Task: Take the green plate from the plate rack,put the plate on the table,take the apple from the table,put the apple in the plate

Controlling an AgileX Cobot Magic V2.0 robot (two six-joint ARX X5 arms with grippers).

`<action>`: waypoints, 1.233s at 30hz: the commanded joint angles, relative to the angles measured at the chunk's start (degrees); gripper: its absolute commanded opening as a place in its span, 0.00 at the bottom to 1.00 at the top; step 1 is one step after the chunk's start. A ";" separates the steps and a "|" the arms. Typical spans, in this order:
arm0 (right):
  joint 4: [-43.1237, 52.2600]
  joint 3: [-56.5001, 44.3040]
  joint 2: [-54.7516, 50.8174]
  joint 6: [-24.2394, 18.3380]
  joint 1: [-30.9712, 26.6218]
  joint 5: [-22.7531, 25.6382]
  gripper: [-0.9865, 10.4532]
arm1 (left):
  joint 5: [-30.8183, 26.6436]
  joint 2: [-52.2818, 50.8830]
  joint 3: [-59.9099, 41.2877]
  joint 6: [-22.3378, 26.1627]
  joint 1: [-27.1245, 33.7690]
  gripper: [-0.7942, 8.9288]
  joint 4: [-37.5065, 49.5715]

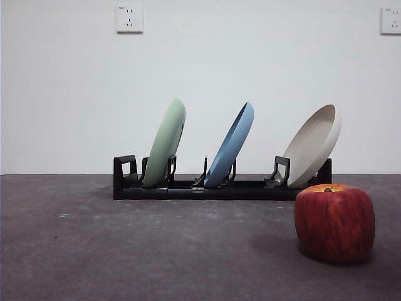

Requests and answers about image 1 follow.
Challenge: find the red apple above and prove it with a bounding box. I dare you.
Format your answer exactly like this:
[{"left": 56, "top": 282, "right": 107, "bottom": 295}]
[{"left": 294, "top": 184, "right": 376, "bottom": 263}]

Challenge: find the black plate rack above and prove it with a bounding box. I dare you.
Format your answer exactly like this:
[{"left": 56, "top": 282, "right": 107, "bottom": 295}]
[{"left": 112, "top": 154, "right": 333, "bottom": 201}]

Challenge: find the off-white plate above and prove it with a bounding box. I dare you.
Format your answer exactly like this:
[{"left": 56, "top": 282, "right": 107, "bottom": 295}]
[{"left": 283, "top": 103, "right": 342, "bottom": 189}]

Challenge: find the green plate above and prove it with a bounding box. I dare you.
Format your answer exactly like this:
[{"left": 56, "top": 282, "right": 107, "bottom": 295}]
[{"left": 144, "top": 97, "right": 186, "bottom": 189}]

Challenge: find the white wall socket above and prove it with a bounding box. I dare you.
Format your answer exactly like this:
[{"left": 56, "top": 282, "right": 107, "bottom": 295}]
[
  {"left": 116, "top": 4, "right": 145, "bottom": 34},
  {"left": 380, "top": 6, "right": 401, "bottom": 35}
]

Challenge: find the blue plate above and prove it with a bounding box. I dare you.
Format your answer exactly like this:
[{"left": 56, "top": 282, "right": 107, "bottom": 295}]
[{"left": 204, "top": 100, "right": 255, "bottom": 189}]

